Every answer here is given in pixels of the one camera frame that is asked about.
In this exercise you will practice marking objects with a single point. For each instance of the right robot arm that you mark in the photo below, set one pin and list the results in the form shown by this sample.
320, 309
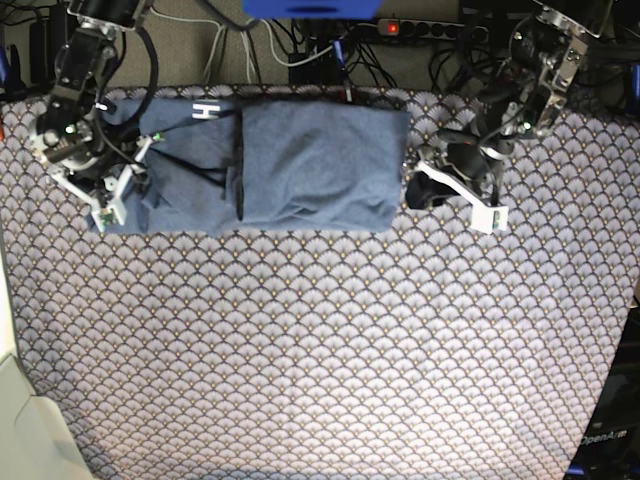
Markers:
83, 69

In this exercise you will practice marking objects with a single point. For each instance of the red table clamp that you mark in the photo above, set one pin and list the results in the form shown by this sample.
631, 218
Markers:
346, 95

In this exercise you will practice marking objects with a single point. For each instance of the blue T-shirt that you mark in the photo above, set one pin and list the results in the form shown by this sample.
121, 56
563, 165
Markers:
218, 166

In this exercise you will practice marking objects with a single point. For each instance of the black power strip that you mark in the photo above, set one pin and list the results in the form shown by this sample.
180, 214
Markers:
418, 30

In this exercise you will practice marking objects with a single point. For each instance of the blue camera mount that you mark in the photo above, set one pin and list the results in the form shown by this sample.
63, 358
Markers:
311, 9

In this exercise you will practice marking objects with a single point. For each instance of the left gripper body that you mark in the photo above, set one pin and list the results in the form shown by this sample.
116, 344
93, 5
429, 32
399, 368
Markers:
487, 216

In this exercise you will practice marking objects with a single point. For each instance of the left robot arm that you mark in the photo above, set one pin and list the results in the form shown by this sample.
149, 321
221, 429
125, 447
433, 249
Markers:
522, 98

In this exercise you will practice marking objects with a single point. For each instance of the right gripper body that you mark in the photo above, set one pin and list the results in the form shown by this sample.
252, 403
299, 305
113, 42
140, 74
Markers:
102, 185

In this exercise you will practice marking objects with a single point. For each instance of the fan-patterned tablecloth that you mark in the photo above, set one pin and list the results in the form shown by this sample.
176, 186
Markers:
424, 352

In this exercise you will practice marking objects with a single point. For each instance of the black OpenArm box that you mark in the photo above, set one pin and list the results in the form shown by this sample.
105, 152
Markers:
610, 447

